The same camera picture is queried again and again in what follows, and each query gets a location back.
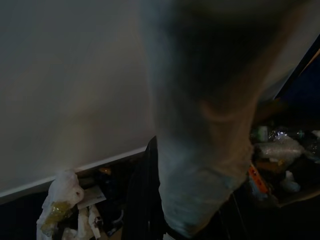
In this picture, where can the green and white can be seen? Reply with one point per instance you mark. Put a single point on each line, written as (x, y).
(262, 132)

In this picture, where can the brown cardboard box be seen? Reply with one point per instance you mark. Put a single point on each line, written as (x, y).
(297, 197)

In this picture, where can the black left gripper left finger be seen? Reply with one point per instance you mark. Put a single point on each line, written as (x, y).
(146, 195)

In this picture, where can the clear bubble wrap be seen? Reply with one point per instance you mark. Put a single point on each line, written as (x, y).
(280, 147)

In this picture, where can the dark framed panel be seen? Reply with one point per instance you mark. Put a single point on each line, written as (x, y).
(302, 72)

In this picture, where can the white baseboard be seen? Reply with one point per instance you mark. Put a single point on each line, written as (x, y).
(75, 172)

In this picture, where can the crumpled white plastic bag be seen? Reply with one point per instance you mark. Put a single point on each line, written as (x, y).
(87, 222)

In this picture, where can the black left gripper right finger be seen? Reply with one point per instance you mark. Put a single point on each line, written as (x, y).
(240, 220)

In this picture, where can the small white object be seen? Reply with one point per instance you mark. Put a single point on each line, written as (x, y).
(291, 183)

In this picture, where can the white paper card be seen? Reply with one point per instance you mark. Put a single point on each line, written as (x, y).
(91, 197)

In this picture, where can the white plastic bag yellow contents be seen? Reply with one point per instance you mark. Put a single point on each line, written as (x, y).
(60, 200)

